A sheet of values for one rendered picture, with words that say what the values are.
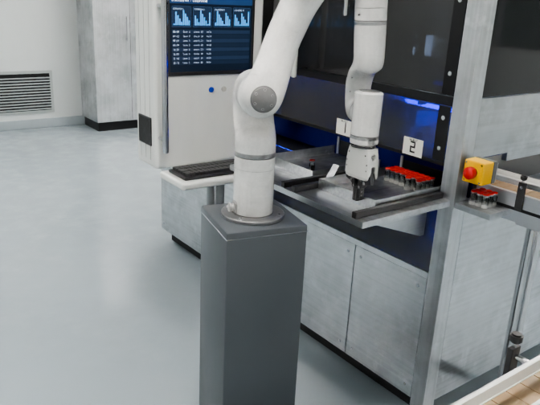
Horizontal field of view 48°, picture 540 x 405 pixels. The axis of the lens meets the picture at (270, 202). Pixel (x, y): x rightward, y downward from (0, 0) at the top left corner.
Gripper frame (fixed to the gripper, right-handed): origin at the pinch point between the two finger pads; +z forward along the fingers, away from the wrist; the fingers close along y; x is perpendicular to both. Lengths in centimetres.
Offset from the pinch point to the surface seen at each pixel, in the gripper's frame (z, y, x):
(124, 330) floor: 93, 107, 31
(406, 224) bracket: 13.1, -2.7, -21.6
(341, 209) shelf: 4.3, 0.5, 6.0
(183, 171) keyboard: 10, 74, 19
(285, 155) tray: 2, 53, -14
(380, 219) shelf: 4.6, -11.2, 1.0
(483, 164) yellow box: -11.2, -21.2, -30.9
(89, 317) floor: 93, 127, 39
